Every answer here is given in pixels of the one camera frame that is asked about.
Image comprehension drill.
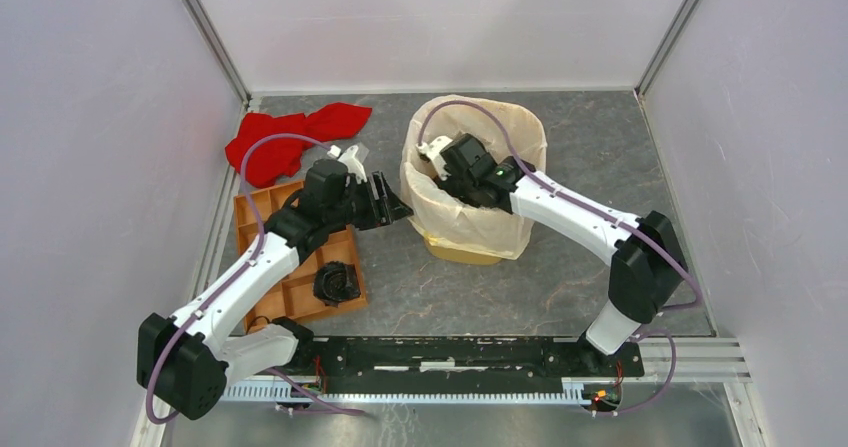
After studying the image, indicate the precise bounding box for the red cloth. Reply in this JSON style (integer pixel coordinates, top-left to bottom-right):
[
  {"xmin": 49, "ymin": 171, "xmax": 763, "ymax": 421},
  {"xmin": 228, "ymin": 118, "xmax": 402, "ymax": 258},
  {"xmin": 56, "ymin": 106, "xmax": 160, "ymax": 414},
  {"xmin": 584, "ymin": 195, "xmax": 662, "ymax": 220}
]
[{"xmin": 224, "ymin": 102, "xmax": 372, "ymax": 188}]

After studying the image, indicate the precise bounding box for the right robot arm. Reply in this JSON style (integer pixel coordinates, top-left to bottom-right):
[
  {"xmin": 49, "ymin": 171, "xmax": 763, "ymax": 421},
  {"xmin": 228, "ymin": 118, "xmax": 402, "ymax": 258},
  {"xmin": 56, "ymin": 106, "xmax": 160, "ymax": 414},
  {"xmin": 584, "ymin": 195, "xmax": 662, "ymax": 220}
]
[{"xmin": 417, "ymin": 134, "xmax": 688, "ymax": 375}]

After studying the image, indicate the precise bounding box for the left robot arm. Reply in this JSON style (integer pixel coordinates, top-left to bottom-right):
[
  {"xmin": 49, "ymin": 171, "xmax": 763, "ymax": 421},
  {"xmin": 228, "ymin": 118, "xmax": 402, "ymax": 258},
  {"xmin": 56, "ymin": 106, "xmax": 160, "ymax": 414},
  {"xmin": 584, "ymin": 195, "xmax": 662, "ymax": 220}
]
[{"xmin": 137, "ymin": 159, "xmax": 413, "ymax": 424}]

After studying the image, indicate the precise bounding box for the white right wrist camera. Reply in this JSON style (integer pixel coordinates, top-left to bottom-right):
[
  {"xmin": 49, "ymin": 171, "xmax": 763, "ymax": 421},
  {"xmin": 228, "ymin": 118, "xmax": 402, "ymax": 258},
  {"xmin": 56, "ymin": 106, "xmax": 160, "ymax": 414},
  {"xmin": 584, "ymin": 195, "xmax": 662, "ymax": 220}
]
[{"xmin": 416, "ymin": 135, "xmax": 453, "ymax": 180}]

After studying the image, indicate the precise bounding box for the cream plastic trash bag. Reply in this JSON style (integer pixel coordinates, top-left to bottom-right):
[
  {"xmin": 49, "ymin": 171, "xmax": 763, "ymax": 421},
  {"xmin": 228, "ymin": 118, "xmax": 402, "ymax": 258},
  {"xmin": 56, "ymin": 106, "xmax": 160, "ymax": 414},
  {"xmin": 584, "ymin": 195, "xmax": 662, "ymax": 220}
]
[{"xmin": 399, "ymin": 94, "xmax": 547, "ymax": 260}]

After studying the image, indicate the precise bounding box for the yellow mesh trash bin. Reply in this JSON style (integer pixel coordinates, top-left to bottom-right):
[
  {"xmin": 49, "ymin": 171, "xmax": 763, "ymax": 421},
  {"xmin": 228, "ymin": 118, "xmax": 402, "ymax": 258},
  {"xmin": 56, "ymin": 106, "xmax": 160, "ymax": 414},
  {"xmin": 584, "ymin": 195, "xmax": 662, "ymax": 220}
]
[{"xmin": 423, "ymin": 233, "xmax": 503, "ymax": 266}]

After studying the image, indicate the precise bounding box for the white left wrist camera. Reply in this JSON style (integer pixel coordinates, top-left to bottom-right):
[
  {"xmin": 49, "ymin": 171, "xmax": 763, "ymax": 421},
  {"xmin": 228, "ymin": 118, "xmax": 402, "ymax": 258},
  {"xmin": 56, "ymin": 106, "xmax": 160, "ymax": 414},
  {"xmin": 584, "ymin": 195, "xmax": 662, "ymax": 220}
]
[{"xmin": 328, "ymin": 143, "xmax": 369, "ymax": 184}]

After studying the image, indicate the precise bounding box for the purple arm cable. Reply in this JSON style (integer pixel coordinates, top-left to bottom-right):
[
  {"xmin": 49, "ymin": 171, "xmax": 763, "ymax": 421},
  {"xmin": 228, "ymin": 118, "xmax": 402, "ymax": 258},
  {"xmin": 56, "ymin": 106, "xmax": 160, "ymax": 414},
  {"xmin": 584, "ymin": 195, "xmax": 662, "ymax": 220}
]
[
  {"xmin": 144, "ymin": 133, "xmax": 333, "ymax": 427},
  {"xmin": 417, "ymin": 99, "xmax": 704, "ymax": 313}
]

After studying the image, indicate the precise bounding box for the orange compartment tray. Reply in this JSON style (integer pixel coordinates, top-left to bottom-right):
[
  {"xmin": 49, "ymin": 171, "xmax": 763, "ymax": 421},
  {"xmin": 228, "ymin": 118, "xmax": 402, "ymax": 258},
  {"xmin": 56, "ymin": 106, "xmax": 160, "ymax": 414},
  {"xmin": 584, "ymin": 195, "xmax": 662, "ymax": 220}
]
[{"xmin": 233, "ymin": 180, "xmax": 368, "ymax": 333}]

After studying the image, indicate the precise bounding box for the black rolled bag lower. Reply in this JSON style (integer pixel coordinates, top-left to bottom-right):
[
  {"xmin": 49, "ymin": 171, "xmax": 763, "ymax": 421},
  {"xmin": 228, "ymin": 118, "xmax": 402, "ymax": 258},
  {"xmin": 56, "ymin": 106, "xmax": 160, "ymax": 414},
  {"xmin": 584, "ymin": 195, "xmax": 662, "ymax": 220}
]
[{"xmin": 312, "ymin": 261, "xmax": 361, "ymax": 307}]

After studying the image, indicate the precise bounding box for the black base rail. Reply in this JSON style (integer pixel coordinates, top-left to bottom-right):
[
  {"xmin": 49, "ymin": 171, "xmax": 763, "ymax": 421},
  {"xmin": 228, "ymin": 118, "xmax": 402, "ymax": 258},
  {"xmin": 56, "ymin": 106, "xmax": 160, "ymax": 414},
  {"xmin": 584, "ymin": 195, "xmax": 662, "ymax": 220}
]
[{"xmin": 267, "ymin": 318, "xmax": 645, "ymax": 396}]

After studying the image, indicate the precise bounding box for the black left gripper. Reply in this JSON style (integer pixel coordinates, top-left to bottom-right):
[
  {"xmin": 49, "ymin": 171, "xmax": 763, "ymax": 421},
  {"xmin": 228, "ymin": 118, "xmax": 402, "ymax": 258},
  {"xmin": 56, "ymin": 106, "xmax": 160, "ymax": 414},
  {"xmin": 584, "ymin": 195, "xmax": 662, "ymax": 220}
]
[{"xmin": 326, "ymin": 171, "xmax": 414, "ymax": 232}]

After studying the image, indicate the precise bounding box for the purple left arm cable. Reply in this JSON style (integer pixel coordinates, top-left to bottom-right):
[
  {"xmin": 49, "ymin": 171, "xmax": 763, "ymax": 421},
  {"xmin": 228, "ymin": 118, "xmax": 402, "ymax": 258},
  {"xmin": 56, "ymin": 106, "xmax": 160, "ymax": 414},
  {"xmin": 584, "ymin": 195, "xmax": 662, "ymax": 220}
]
[{"xmin": 144, "ymin": 133, "xmax": 333, "ymax": 427}]

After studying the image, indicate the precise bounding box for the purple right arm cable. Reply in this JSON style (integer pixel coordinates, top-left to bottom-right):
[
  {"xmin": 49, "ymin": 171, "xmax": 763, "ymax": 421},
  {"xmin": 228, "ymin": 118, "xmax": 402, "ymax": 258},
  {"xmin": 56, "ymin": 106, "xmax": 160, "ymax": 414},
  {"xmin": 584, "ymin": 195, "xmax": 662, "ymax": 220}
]
[{"xmin": 417, "ymin": 99, "xmax": 704, "ymax": 313}]

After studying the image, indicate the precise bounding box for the white slotted cable duct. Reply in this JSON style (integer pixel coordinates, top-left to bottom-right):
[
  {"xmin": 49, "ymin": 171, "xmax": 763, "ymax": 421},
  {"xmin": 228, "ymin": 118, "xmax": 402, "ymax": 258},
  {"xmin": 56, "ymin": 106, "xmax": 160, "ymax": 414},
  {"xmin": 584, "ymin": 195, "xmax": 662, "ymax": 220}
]
[{"xmin": 220, "ymin": 377, "xmax": 590, "ymax": 407}]

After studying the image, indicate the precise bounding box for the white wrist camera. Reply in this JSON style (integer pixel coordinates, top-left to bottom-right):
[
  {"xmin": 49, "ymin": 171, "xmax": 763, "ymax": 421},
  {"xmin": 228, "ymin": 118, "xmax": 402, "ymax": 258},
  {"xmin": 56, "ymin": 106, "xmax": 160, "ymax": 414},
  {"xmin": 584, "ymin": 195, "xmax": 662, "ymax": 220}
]
[
  {"xmin": 328, "ymin": 143, "xmax": 369, "ymax": 184},
  {"xmin": 416, "ymin": 135, "xmax": 453, "ymax": 180}
]

